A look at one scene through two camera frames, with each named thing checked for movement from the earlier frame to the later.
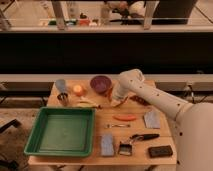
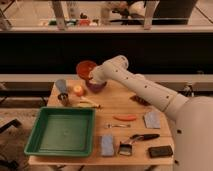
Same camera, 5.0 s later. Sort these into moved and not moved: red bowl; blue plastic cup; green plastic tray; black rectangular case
Moved: red bowl
Not moved: blue plastic cup; black rectangular case; green plastic tray
